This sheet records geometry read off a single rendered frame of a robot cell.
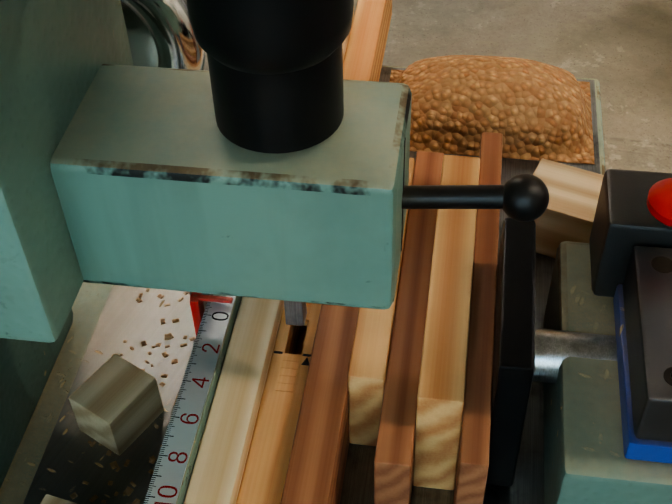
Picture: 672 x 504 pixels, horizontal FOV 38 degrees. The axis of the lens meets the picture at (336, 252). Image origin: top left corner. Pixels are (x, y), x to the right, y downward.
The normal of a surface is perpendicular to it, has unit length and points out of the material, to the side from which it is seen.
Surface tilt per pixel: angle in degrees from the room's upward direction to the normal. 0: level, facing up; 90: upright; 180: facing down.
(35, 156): 90
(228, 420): 0
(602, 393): 0
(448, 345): 0
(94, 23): 90
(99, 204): 90
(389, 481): 90
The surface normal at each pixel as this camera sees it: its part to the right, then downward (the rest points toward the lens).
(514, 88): -0.03, -0.40
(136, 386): -0.03, -0.70
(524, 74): 0.19, -0.68
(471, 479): -0.15, 0.70
